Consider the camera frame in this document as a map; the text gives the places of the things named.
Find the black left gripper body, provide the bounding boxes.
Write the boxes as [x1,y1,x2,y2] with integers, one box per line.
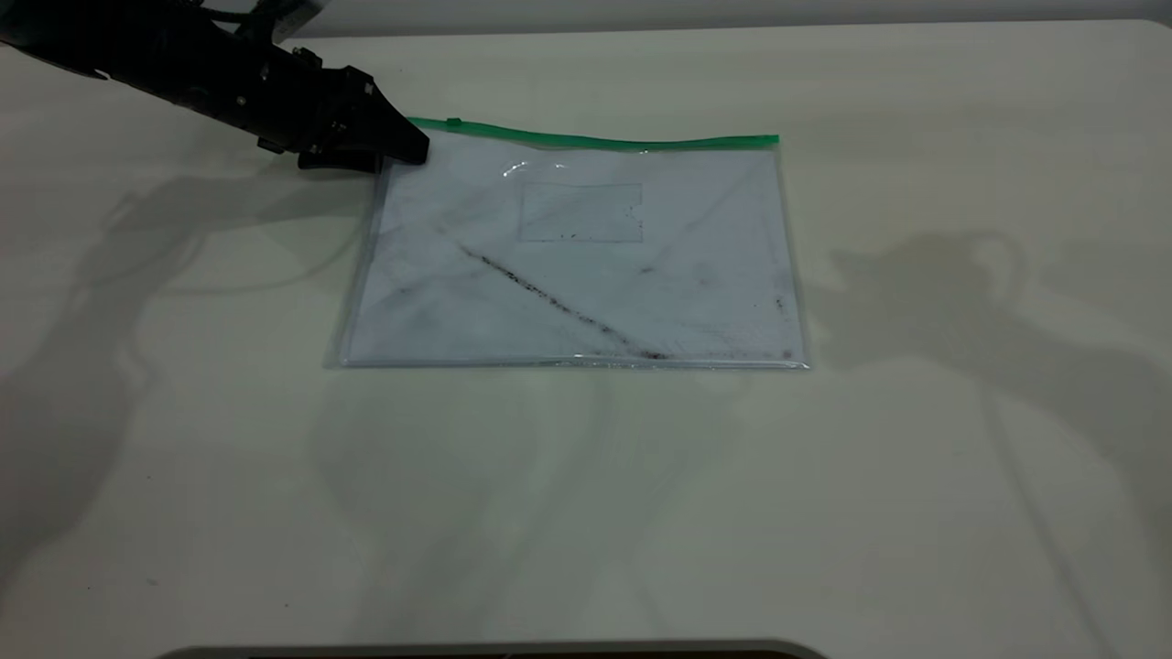
[179,26,384,158]

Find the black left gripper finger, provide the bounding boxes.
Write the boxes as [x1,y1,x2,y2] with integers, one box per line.
[364,81,431,167]
[298,149,385,175]

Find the clear plastic zip bag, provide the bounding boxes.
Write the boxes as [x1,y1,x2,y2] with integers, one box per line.
[328,116,812,372]

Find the dark grey robot base edge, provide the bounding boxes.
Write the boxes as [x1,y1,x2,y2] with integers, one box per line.
[156,639,830,659]

